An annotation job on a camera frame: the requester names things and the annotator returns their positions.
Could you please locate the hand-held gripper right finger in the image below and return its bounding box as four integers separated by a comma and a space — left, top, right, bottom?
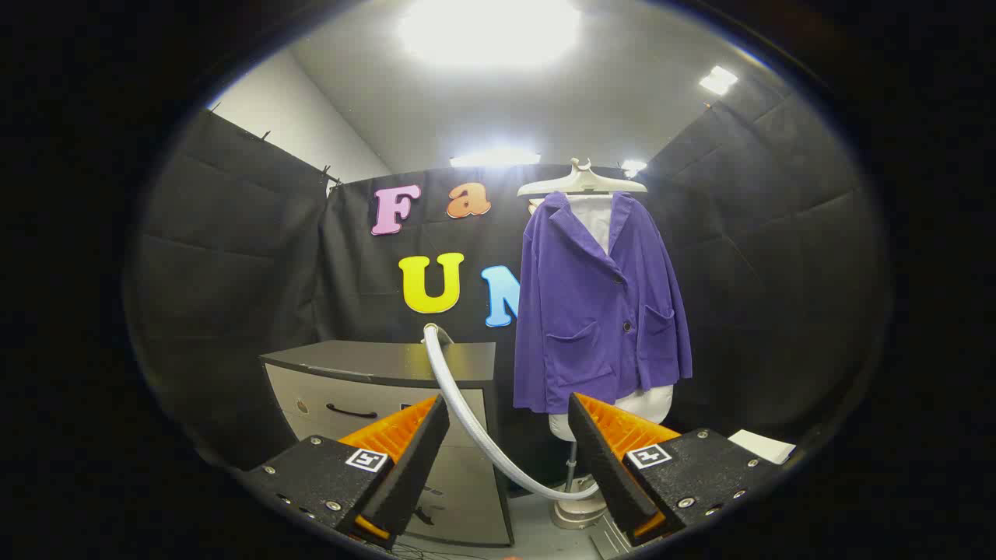
568, 393, 783, 545

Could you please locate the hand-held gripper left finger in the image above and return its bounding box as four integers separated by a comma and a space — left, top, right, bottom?
237, 394, 451, 549

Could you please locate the purple corduroy jacket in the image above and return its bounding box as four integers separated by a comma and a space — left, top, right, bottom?
513, 191, 693, 415

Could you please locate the white clothes hanger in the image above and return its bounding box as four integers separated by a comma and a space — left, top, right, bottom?
517, 158, 648, 198

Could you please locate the mannequin stand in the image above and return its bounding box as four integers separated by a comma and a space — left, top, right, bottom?
551, 439, 609, 530

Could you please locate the white mannequin torso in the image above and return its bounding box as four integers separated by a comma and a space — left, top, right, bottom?
549, 194, 675, 443

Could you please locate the grey drawer cabinet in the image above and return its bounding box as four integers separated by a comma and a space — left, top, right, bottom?
260, 339, 514, 548

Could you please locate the white flat board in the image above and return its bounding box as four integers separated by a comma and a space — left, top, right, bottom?
728, 429, 798, 465

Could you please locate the long ceiling light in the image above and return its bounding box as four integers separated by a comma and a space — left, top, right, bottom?
450, 149, 542, 169

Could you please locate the large ceiling light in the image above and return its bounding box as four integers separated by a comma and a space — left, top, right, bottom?
398, 0, 583, 71

